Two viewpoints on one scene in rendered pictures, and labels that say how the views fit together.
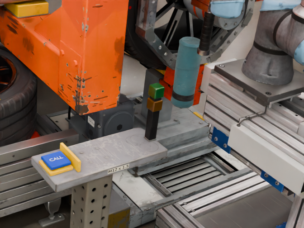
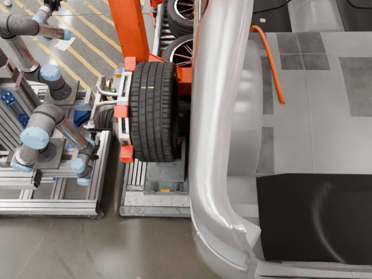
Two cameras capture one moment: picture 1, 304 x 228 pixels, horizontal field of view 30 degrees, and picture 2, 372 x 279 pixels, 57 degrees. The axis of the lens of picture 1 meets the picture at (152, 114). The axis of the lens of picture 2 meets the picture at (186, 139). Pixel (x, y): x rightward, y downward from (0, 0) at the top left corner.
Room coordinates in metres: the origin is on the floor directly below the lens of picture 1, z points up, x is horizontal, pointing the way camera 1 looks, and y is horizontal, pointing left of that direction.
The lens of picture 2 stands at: (3.32, -0.84, 2.70)
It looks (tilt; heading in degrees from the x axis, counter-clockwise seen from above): 59 degrees down; 136
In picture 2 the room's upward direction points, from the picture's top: 5 degrees counter-clockwise
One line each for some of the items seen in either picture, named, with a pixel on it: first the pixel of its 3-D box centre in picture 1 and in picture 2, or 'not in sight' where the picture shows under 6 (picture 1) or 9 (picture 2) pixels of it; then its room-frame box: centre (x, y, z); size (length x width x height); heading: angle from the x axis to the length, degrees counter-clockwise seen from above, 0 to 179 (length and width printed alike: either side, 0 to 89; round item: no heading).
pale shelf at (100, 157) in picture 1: (101, 156); (122, 88); (1.56, 0.15, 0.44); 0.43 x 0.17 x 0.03; 130
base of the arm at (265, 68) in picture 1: (270, 58); (58, 87); (1.55, -0.32, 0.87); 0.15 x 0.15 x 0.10
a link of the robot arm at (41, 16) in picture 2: not in sight; (40, 20); (1.31, -0.14, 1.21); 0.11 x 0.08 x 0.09; 116
